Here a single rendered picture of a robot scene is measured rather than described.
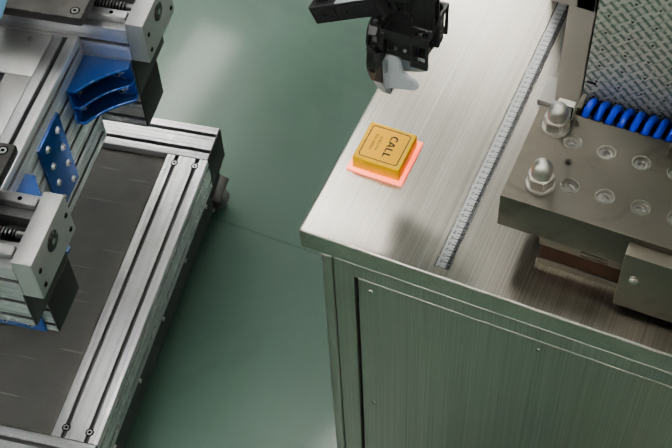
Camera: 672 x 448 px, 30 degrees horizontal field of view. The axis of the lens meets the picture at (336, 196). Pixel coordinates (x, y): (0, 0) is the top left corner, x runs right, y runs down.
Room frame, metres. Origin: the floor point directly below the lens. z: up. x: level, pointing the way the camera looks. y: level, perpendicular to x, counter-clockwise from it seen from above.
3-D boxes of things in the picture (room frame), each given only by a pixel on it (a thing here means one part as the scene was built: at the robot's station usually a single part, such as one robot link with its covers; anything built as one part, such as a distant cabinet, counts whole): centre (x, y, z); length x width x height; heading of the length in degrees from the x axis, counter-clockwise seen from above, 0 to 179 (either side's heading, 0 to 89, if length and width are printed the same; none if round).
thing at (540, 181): (0.94, -0.25, 1.05); 0.04 x 0.04 x 0.04
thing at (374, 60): (1.08, -0.06, 1.13); 0.05 x 0.02 x 0.09; 153
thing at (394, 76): (1.08, -0.09, 1.09); 0.06 x 0.03 x 0.09; 63
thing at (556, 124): (1.03, -0.29, 1.05); 0.04 x 0.04 x 0.04
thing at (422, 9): (1.09, -0.10, 1.19); 0.09 x 0.08 x 0.12; 63
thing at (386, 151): (1.10, -0.07, 0.91); 0.07 x 0.07 x 0.02; 63
